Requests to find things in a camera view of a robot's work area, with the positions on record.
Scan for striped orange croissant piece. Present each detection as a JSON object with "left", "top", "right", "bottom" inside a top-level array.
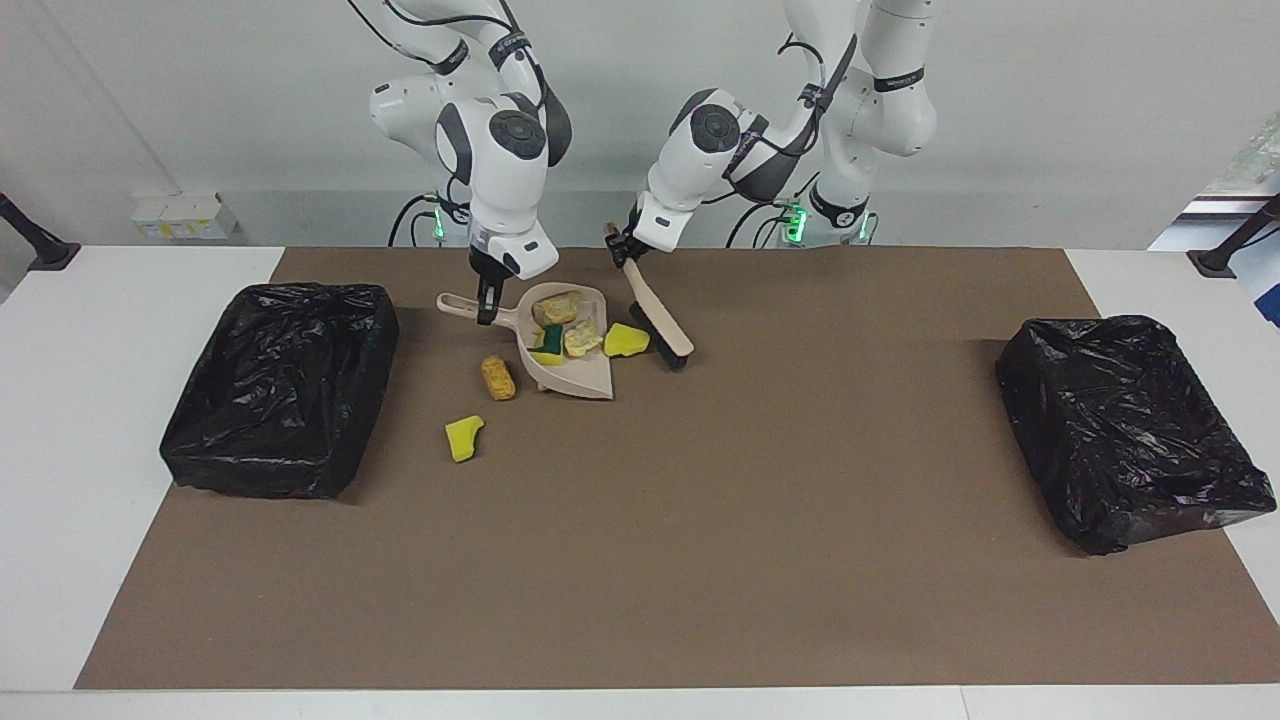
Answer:
[{"left": 532, "top": 290, "right": 584, "bottom": 328}]

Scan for beige hand brush black bristles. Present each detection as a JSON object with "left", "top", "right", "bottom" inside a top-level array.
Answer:
[{"left": 608, "top": 222, "right": 695, "bottom": 372}]

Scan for beige plastic dustpan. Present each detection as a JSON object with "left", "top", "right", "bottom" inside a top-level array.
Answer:
[{"left": 436, "top": 283, "right": 615, "bottom": 401}]

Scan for black bag lined bin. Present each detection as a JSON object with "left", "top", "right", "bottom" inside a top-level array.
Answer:
[
  {"left": 160, "top": 283, "right": 401, "bottom": 500},
  {"left": 995, "top": 315, "right": 1278, "bottom": 556}
]

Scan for brown table mat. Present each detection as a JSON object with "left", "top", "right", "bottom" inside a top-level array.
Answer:
[{"left": 75, "top": 246, "right": 1280, "bottom": 691}]

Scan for black stand foot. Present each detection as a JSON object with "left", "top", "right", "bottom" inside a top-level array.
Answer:
[
  {"left": 1187, "top": 195, "right": 1280, "bottom": 279},
  {"left": 0, "top": 190, "right": 82, "bottom": 273}
]

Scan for blue panel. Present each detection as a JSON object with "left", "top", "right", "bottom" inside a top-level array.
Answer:
[{"left": 1235, "top": 250, "right": 1280, "bottom": 329}]

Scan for black base cable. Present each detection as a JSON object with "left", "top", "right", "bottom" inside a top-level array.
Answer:
[
  {"left": 388, "top": 193, "right": 441, "bottom": 248},
  {"left": 727, "top": 198, "right": 791, "bottom": 249}
]

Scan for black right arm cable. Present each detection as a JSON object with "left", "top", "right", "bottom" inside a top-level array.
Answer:
[{"left": 348, "top": 0, "right": 561, "bottom": 171}]

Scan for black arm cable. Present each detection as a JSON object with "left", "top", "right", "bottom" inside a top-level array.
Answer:
[
  {"left": 348, "top": 0, "right": 561, "bottom": 171},
  {"left": 735, "top": 35, "right": 861, "bottom": 201}
]

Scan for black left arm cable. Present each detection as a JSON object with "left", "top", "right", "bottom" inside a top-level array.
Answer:
[{"left": 735, "top": 35, "right": 861, "bottom": 201}]

